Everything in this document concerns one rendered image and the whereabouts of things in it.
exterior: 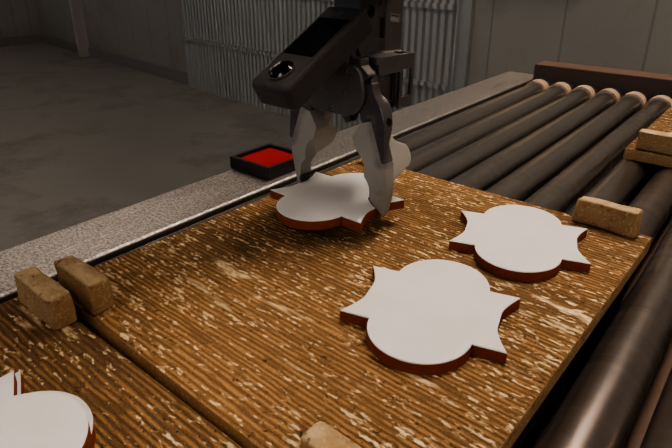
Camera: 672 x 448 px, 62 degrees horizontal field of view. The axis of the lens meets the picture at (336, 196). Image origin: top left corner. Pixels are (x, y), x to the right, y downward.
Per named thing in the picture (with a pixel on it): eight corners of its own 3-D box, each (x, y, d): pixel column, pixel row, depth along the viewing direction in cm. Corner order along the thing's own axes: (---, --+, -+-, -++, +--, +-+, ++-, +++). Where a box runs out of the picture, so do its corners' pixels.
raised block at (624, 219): (570, 222, 56) (574, 197, 55) (576, 215, 57) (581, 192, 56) (634, 240, 52) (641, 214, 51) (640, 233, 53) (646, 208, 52)
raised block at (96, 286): (56, 289, 45) (49, 258, 43) (79, 279, 46) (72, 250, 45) (94, 318, 41) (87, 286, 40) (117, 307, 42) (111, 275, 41)
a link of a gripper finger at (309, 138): (332, 177, 63) (362, 110, 58) (295, 191, 59) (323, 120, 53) (313, 160, 64) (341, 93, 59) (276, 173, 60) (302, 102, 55)
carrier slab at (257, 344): (53, 300, 46) (49, 284, 45) (361, 167, 74) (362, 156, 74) (411, 591, 25) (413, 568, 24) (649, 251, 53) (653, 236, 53)
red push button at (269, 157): (238, 167, 76) (237, 157, 75) (270, 156, 80) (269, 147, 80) (269, 177, 72) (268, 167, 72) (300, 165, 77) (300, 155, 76)
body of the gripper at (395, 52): (413, 112, 56) (423, -17, 51) (359, 128, 49) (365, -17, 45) (353, 100, 60) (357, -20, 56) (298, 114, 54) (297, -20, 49)
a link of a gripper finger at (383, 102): (406, 157, 50) (377, 62, 49) (396, 161, 49) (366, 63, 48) (367, 167, 53) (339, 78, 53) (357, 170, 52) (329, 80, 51)
